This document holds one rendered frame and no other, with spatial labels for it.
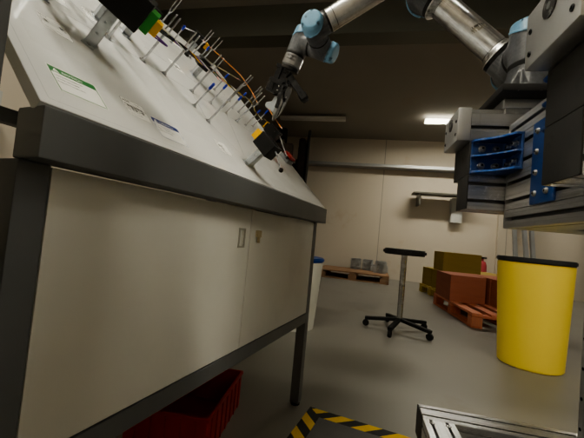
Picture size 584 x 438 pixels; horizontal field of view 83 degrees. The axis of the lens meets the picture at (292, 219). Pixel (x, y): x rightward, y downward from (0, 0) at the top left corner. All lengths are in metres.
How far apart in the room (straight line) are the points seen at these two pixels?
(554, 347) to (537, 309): 0.25
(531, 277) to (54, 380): 2.53
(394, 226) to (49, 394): 6.94
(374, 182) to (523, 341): 5.17
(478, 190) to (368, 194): 6.35
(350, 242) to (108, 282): 6.75
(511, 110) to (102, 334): 1.04
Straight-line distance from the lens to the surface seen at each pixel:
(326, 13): 1.28
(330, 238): 7.24
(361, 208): 7.25
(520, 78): 1.13
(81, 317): 0.61
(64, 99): 0.56
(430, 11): 1.41
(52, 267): 0.57
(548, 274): 2.68
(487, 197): 0.99
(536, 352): 2.76
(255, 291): 1.03
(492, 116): 1.04
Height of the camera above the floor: 0.74
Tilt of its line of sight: 3 degrees up
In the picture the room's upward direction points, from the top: 5 degrees clockwise
